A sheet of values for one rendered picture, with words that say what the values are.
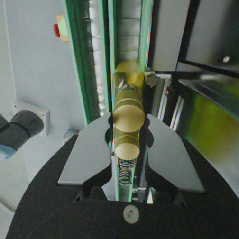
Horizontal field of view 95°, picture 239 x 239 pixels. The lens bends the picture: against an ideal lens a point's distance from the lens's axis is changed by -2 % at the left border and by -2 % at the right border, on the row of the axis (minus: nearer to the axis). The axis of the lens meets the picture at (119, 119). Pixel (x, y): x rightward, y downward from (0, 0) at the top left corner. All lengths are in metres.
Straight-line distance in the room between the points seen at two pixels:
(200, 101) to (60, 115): 0.63
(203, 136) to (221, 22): 0.20
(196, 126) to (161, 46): 0.25
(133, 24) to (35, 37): 0.40
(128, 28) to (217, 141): 0.33
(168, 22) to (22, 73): 0.61
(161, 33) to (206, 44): 0.13
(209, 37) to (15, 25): 0.64
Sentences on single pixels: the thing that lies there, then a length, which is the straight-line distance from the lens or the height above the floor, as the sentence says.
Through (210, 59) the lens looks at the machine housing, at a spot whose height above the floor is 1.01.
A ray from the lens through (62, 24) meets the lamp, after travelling 0.46.
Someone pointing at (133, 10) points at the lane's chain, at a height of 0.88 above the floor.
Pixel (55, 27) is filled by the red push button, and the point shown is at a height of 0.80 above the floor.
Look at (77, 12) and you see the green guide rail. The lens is 0.39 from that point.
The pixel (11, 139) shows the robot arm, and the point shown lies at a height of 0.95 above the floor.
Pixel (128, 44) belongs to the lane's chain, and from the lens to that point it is 0.39.
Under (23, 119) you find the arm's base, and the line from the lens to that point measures 0.71.
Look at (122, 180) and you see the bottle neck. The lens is 0.26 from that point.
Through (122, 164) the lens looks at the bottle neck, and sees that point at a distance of 0.23.
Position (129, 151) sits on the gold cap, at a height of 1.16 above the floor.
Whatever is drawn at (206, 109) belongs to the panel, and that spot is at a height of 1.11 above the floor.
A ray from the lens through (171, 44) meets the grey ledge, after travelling 0.41.
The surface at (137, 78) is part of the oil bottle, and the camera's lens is 0.19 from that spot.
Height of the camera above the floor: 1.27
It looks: 58 degrees down
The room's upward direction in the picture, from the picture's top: 174 degrees counter-clockwise
